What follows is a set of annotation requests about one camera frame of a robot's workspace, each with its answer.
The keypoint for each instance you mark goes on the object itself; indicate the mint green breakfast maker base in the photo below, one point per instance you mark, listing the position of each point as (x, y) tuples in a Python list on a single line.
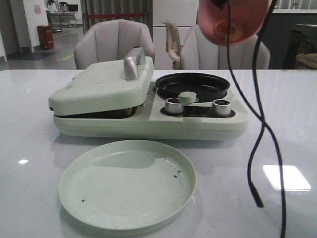
[(149, 122)]

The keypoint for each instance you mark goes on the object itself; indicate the red fire extinguisher box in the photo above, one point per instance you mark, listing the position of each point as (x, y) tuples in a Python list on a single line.
[(45, 37)]

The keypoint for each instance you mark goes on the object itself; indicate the silver control knob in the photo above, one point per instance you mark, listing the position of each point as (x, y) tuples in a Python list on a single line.
[(221, 107), (173, 106)]

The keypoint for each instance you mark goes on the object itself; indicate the white cabinet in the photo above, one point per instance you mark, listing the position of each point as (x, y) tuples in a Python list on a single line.
[(183, 13)]

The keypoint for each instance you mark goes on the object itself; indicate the grey upholstered chair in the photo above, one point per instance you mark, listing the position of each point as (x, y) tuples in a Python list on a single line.
[(199, 53), (112, 40)]

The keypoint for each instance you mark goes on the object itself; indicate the left grey upholstered chair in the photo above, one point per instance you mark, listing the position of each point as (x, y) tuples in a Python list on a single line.
[(112, 40)]

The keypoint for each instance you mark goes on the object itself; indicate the bread slice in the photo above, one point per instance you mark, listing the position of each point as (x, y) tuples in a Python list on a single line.
[(114, 114)]

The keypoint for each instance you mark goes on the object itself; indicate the pink bowl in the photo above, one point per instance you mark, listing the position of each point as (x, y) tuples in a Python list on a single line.
[(234, 20)]

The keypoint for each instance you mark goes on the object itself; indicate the right grey upholstered chair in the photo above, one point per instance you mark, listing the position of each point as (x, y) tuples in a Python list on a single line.
[(199, 53)]

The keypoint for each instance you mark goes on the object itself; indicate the left silver control knob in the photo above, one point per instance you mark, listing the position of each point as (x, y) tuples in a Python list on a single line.
[(173, 106)]

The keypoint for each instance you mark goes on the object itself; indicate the black round frying pan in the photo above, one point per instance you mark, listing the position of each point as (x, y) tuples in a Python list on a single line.
[(206, 86)]

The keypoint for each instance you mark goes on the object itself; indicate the mint green round plate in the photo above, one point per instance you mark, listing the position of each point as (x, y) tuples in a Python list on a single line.
[(128, 185)]

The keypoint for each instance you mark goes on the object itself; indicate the dark grey counter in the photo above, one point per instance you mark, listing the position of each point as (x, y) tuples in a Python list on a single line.
[(288, 35)]

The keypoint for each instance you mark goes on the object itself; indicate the mint green breakfast maker lid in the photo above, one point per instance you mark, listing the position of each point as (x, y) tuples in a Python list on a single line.
[(105, 86)]

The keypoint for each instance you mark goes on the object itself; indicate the beige office chair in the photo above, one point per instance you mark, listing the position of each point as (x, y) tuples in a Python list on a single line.
[(173, 45)]

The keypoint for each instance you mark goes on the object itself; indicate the right silver control knob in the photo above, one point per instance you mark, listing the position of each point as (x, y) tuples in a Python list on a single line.
[(221, 107)]

